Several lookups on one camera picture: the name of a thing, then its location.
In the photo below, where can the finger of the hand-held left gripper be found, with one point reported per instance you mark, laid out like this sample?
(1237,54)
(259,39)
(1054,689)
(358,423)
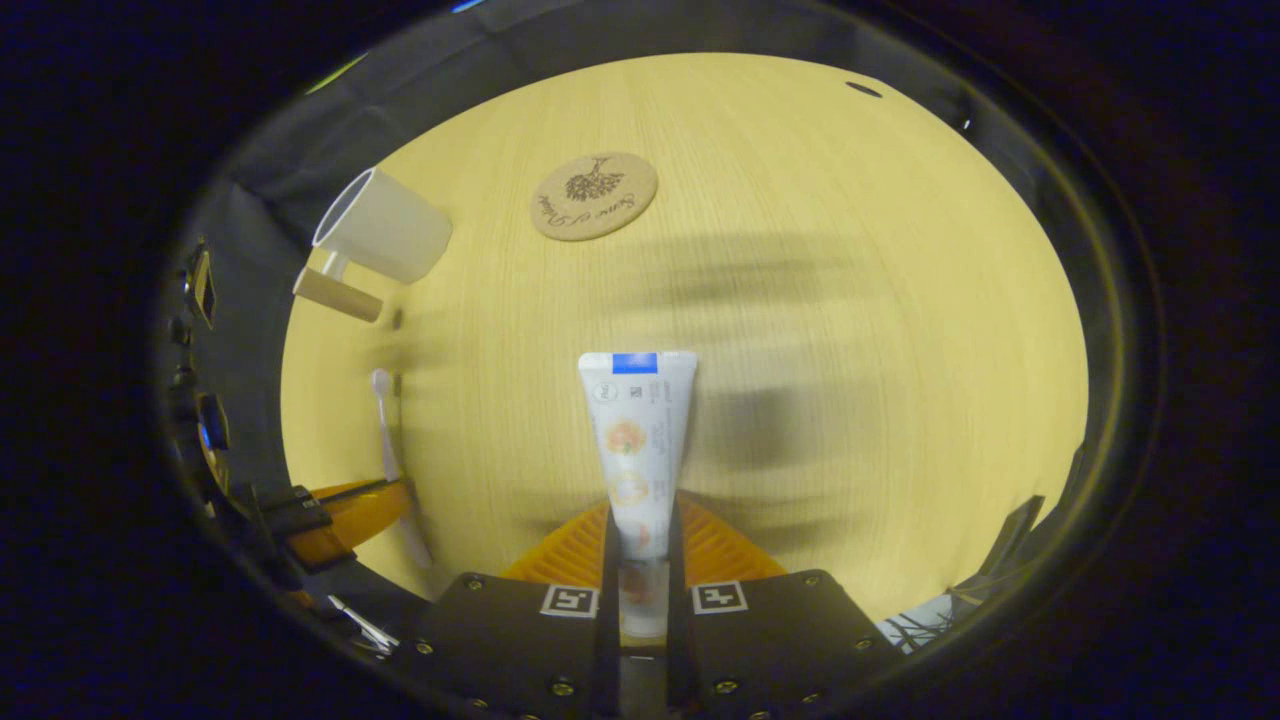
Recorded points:
(360,510)

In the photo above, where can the white toothbrush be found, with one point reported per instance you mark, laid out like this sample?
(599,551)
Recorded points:
(388,440)

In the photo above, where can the round cork coaster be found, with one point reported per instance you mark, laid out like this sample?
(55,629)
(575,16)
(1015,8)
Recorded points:
(594,196)

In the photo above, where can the white cup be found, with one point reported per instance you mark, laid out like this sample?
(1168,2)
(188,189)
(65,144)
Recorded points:
(390,230)

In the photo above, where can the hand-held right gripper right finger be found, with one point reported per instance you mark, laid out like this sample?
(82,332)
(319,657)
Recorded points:
(678,640)

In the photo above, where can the white toothpaste tube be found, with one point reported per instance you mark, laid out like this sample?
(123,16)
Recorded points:
(638,440)

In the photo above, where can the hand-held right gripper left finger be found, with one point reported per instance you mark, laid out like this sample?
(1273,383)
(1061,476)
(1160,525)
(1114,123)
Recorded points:
(610,640)

